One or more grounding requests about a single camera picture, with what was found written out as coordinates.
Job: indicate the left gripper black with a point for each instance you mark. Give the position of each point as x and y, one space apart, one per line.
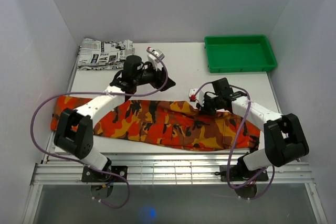
159 77

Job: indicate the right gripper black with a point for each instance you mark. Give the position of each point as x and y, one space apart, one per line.
203 109

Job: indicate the orange camouflage trousers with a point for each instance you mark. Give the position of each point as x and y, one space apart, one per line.
176 124

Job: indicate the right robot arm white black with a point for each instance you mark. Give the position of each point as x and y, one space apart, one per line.
284 139

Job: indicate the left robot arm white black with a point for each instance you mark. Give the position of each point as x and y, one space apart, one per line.
74 132

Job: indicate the folded newspaper print trousers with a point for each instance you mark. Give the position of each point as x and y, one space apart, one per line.
103 55

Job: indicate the green plastic tray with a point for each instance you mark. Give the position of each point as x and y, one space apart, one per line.
239 53

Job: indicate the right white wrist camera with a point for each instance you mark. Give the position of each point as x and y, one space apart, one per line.
196 97

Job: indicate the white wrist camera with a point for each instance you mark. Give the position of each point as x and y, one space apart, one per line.
155 57
196 97

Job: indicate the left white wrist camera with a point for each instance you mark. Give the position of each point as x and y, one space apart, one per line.
155 57

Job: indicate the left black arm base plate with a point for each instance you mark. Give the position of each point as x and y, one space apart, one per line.
91 176

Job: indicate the aluminium rail frame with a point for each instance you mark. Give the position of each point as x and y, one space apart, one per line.
147 164

